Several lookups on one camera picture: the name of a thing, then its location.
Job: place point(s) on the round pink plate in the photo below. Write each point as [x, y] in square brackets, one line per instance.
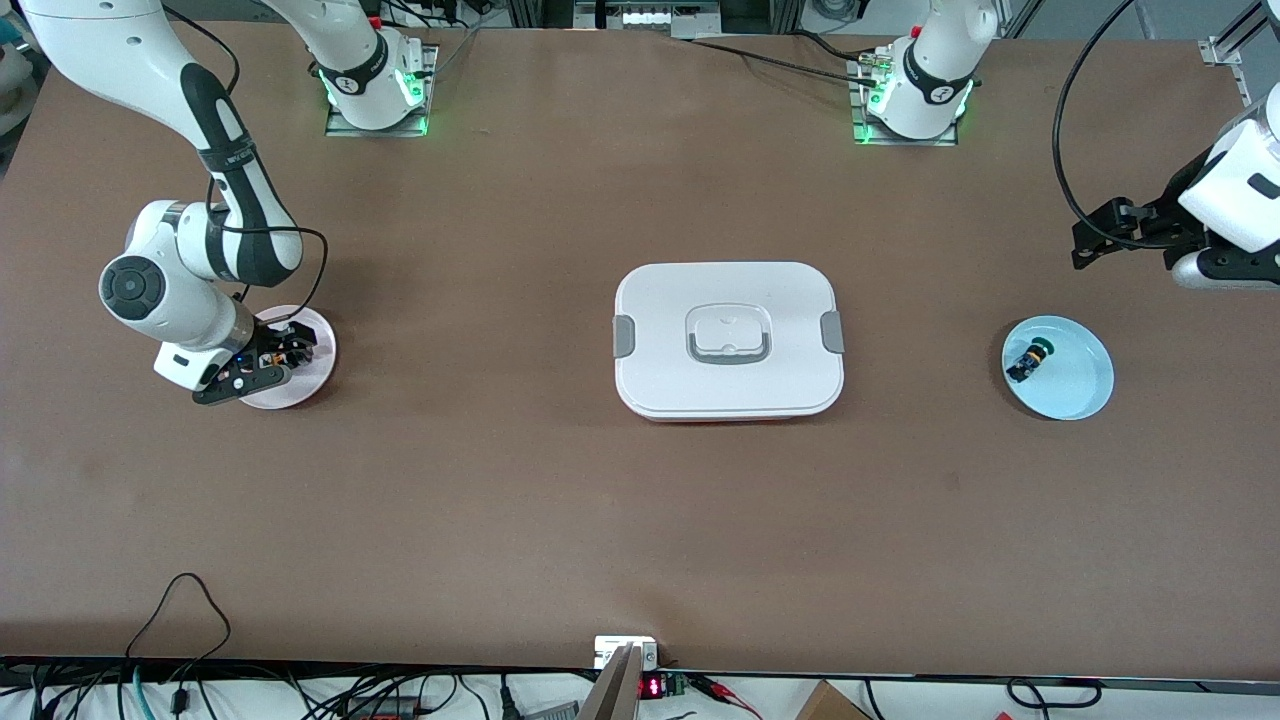
[310, 385]

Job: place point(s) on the aluminium frame profile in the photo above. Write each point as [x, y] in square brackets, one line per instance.
[1225, 70]

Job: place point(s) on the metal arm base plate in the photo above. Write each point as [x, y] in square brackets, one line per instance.
[858, 125]
[345, 128]

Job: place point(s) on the white rounded plastic object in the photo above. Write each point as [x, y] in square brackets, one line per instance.
[15, 90]

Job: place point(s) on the round light blue plate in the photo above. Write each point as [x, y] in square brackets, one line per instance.
[1075, 395]

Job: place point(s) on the red digit display board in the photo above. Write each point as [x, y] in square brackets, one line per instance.
[652, 687]

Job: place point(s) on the white lunch box grey clips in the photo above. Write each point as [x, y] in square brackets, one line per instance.
[660, 380]

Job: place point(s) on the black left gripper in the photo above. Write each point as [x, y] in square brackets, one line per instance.
[1167, 219]

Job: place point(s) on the brown cardboard box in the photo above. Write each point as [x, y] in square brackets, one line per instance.
[828, 705]

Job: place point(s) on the red clip lead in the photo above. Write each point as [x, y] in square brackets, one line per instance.
[725, 695]

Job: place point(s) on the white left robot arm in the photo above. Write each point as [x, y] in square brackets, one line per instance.
[935, 70]

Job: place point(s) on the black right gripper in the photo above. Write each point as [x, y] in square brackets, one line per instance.
[268, 344]

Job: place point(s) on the small white bracket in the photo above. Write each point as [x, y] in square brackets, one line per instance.
[610, 648]

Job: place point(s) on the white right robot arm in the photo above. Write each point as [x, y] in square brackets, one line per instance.
[100, 50]

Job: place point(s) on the grey metal bar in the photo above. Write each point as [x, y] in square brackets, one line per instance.
[612, 690]

